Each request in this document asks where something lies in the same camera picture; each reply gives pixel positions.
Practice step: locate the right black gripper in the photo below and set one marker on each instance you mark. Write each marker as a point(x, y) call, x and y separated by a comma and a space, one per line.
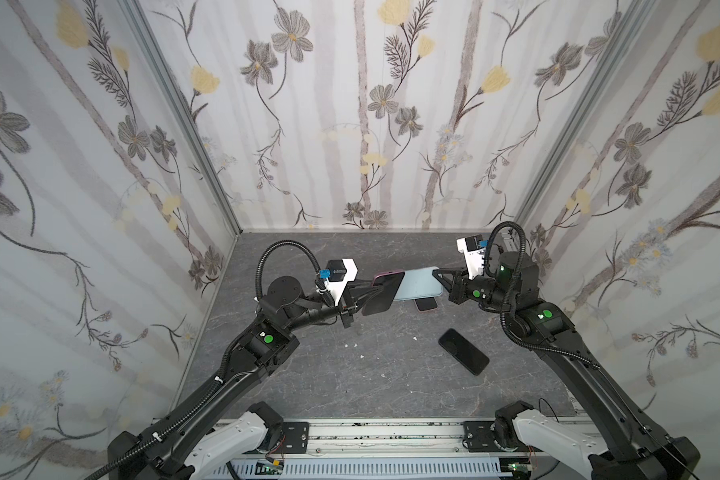
point(465, 289)

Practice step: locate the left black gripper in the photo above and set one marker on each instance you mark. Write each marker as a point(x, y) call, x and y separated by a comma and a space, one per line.
point(347, 303)

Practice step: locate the black phone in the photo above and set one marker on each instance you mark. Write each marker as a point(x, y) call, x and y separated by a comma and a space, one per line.
point(386, 287)
point(464, 352)

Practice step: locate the light blue phone case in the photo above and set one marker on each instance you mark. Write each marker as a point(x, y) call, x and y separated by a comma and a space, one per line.
point(419, 284)

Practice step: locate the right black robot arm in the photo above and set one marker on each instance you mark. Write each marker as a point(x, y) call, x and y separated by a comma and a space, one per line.
point(502, 278)

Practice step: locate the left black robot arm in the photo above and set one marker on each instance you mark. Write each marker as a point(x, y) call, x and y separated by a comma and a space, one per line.
point(187, 443)

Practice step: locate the phone in pink case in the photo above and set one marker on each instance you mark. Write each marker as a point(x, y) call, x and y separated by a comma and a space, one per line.
point(426, 304)

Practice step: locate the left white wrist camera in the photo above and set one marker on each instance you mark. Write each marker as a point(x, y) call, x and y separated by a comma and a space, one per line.
point(333, 280)

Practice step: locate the aluminium mounting rail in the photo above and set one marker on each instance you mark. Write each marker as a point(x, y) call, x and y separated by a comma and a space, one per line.
point(396, 438)

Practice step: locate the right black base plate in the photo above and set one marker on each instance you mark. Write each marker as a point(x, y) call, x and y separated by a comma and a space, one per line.
point(478, 437)

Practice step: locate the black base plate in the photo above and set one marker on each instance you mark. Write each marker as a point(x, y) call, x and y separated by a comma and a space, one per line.
point(295, 437)
point(478, 437)

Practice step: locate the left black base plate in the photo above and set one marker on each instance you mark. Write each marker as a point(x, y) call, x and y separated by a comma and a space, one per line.
point(295, 437)

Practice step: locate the white slotted cable duct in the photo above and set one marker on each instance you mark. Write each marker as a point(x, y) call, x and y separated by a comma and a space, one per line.
point(373, 468)

